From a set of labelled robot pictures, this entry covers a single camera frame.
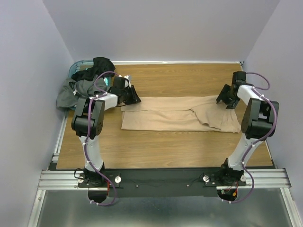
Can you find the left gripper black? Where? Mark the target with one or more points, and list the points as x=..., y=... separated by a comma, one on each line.
x=134, y=98

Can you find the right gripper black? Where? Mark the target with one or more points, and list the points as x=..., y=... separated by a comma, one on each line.
x=221, y=96

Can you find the beige t shirt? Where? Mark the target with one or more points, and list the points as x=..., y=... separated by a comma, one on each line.
x=190, y=113

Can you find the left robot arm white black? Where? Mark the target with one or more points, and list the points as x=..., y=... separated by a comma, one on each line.
x=87, y=122

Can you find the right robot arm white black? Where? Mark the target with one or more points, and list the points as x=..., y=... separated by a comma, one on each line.
x=258, y=123

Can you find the black t shirt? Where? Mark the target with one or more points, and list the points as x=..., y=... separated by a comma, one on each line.
x=100, y=65

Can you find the grey t shirt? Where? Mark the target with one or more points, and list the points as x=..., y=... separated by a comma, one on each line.
x=72, y=90

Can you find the teal plastic basket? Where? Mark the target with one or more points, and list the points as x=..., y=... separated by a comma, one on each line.
x=84, y=65

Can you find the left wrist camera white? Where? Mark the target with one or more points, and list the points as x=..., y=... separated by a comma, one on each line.
x=126, y=80

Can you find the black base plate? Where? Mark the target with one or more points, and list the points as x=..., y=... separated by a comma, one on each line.
x=171, y=182

